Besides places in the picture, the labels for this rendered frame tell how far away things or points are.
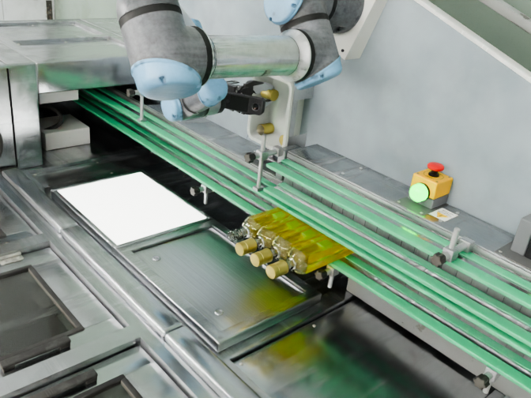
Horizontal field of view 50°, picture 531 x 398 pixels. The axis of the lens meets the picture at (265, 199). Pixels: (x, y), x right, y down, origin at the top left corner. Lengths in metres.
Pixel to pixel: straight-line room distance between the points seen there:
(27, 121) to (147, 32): 1.15
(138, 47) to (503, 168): 0.83
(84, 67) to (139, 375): 1.22
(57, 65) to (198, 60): 1.12
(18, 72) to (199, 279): 0.98
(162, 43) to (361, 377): 0.83
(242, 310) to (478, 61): 0.80
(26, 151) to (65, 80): 0.29
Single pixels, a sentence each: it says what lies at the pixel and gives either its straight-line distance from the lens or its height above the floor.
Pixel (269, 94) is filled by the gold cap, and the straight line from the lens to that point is 1.70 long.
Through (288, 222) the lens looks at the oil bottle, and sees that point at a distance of 1.49.
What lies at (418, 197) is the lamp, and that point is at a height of 0.85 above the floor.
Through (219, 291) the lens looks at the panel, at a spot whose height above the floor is 1.20.
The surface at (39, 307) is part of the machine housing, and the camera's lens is 1.51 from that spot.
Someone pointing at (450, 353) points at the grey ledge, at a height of 0.88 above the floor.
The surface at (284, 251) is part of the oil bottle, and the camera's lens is 1.39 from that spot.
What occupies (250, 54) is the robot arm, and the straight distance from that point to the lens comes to 1.17.
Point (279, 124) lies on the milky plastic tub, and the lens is 1.78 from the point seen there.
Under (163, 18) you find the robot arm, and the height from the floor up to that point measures 1.40.
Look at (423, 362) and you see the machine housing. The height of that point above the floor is 0.93.
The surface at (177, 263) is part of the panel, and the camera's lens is 1.57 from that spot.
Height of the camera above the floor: 1.96
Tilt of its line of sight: 39 degrees down
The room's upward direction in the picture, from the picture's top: 107 degrees counter-clockwise
